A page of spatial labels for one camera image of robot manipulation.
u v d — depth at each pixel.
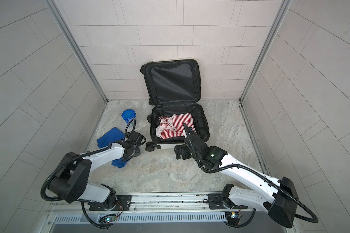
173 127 0.94
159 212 0.69
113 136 0.92
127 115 0.93
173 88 0.99
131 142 0.69
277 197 0.39
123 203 0.70
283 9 0.71
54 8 0.71
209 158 0.51
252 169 0.45
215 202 0.69
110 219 0.65
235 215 0.68
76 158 0.44
